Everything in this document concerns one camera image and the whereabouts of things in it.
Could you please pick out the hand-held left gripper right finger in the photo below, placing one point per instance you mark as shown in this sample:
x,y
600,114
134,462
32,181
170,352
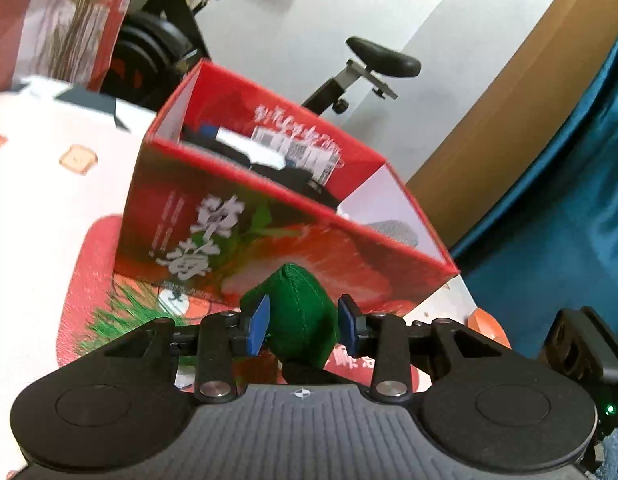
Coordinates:
x,y
348,325

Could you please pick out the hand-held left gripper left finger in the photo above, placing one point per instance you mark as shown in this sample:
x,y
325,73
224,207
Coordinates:
x,y
256,325

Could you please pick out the green fabric beanbag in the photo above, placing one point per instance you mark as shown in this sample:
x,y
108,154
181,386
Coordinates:
x,y
299,310

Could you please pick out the red cardboard box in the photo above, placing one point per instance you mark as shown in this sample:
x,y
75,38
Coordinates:
x,y
299,240

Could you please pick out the grey knitted cloth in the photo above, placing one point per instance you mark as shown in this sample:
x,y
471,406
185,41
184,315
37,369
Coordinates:
x,y
391,232

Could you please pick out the black eye mask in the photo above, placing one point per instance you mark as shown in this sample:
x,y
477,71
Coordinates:
x,y
299,180

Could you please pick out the blue and white packet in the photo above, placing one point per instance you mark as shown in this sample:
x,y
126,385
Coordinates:
x,y
239,142

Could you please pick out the teal curtain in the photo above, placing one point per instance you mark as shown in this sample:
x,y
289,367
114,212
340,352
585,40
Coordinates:
x,y
554,220

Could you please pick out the printed tablecloth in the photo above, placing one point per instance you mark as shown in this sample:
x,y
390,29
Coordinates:
x,y
49,210

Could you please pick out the wooden door panel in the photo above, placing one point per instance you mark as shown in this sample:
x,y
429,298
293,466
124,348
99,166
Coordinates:
x,y
514,110

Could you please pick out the black exercise bike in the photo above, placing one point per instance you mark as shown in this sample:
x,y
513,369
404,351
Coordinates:
x,y
154,35

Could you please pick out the red plant printed wall cloth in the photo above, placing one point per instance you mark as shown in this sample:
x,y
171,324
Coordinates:
x,y
64,20

